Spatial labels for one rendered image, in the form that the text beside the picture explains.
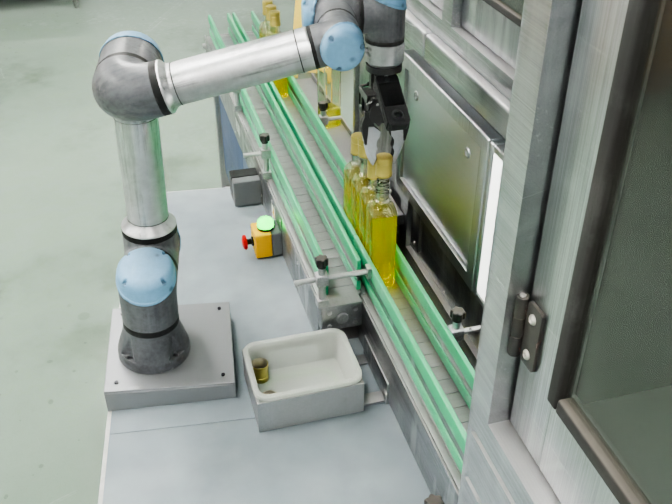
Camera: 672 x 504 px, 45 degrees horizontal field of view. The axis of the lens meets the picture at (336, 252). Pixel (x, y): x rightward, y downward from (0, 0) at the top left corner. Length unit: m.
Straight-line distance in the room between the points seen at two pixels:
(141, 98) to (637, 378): 1.05
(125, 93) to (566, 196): 0.98
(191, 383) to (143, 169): 0.45
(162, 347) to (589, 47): 1.31
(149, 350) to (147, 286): 0.16
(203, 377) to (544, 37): 1.29
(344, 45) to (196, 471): 0.84
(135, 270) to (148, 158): 0.22
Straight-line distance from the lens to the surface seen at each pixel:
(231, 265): 2.11
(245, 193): 2.33
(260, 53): 1.40
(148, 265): 1.65
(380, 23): 1.53
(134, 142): 1.61
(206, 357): 1.76
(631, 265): 0.53
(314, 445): 1.63
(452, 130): 1.64
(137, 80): 1.42
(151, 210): 1.69
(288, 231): 2.00
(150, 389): 1.71
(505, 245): 0.64
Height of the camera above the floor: 1.96
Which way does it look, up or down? 34 degrees down
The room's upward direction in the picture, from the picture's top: straight up
